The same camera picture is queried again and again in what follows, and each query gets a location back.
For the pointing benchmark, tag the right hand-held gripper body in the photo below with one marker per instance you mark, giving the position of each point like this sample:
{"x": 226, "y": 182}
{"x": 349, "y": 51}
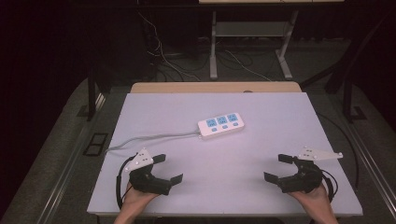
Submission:
{"x": 303, "y": 177}

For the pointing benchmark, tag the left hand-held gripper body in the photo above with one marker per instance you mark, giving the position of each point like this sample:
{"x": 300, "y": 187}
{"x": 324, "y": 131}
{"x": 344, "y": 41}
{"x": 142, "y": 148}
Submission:
{"x": 146, "y": 182}

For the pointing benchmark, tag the person's left hand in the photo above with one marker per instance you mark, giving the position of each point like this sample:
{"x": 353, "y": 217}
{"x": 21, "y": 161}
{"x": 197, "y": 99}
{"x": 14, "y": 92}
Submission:
{"x": 137, "y": 200}

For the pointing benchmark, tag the person's right hand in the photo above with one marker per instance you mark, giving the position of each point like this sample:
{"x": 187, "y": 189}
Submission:
{"x": 313, "y": 202}

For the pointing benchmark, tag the white power strip blue sockets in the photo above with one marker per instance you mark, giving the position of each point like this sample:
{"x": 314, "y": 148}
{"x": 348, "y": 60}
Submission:
{"x": 221, "y": 125}

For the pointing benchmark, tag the black metal stand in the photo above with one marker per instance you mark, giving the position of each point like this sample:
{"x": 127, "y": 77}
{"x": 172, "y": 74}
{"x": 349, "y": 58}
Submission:
{"x": 348, "y": 93}

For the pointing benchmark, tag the black floor socket frame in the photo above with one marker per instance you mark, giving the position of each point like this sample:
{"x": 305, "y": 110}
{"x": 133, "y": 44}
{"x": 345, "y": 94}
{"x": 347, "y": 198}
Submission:
{"x": 96, "y": 144}

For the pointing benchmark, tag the metal floor rail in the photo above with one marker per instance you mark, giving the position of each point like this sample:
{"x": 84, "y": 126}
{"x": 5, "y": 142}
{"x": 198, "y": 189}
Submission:
{"x": 373, "y": 165}
{"x": 68, "y": 174}

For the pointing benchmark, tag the grey metal desk frame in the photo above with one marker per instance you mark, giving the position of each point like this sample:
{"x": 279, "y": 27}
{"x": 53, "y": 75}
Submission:
{"x": 250, "y": 29}

